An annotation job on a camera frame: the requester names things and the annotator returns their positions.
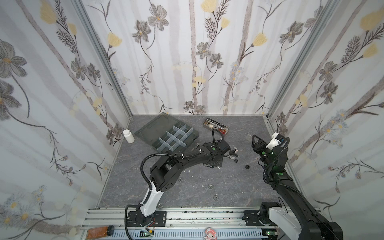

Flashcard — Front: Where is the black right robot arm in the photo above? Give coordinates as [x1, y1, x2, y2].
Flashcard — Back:
[252, 133, 344, 240]

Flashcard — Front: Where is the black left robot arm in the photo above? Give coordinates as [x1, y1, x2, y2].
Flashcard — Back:
[124, 135, 231, 227]

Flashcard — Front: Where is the green compartment organizer box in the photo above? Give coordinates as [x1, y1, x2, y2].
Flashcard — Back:
[135, 113, 200, 153]

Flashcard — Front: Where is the pink figurine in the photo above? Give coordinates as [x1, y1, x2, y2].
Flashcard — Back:
[204, 228, 218, 240]

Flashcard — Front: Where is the white plastic bottle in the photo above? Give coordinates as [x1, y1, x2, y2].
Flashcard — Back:
[123, 129, 135, 144]

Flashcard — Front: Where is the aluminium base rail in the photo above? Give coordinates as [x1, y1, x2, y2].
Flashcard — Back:
[80, 207, 290, 240]

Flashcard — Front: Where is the orange object on rail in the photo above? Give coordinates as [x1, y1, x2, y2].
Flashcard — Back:
[86, 225, 115, 240]

